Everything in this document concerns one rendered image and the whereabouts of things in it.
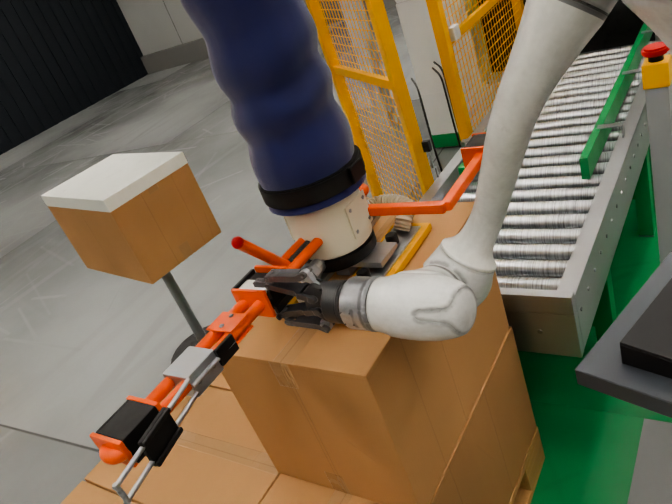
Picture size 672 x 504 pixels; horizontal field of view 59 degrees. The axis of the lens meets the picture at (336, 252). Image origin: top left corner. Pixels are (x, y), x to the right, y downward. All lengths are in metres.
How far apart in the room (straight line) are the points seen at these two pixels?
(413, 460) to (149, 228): 1.60
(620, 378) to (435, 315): 0.47
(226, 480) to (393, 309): 0.85
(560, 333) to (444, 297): 0.90
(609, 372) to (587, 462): 0.85
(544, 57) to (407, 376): 0.66
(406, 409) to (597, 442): 1.02
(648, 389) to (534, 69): 0.65
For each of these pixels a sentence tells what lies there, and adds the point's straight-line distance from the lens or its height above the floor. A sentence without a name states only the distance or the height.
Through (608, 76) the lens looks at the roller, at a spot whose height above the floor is 0.53.
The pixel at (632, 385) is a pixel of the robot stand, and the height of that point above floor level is 0.75.
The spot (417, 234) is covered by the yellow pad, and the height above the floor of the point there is 0.97.
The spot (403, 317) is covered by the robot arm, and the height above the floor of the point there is 1.10.
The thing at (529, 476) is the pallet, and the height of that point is 0.08.
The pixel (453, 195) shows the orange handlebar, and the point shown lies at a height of 1.09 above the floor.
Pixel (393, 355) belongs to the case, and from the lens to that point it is 1.14.
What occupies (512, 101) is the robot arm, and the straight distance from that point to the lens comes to 0.83.
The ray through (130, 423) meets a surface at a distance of 0.96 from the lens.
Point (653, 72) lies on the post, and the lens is 1.94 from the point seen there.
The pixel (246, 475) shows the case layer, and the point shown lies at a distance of 1.60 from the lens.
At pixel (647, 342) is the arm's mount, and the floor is 0.80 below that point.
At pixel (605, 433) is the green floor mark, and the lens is 2.14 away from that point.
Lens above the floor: 1.62
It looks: 28 degrees down
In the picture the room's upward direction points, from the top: 22 degrees counter-clockwise
